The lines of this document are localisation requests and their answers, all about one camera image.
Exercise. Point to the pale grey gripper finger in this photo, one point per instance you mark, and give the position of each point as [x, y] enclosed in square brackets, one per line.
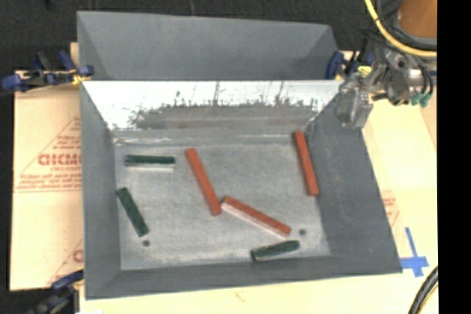
[362, 114]
[345, 104]

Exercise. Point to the red-brown flat block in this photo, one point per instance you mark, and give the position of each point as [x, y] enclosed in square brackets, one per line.
[203, 182]
[257, 215]
[306, 163]

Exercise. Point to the grey metal bin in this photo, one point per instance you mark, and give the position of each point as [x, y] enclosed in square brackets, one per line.
[221, 48]

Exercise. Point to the dark green flat block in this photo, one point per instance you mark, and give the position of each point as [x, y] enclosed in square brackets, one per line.
[132, 211]
[149, 160]
[276, 250]

